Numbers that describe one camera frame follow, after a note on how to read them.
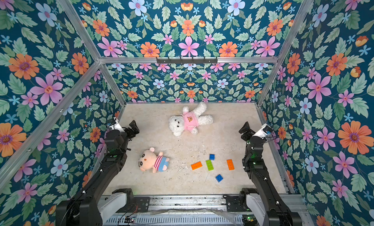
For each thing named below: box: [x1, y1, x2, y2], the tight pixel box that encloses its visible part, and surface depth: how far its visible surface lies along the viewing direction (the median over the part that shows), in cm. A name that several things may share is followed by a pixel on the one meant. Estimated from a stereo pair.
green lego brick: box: [205, 159, 215, 171], surface depth 88 cm
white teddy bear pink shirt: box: [168, 101, 214, 137], surface depth 101 cm
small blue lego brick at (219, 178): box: [215, 173, 224, 183], surface depth 83 cm
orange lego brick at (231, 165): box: [226, 158, 235, 171], surface depth 88 cm
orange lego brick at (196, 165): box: [190, 161, 203, 171], surface depth 88 cm
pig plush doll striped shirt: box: [138, 147, 170, 174], surface depth 83 cm
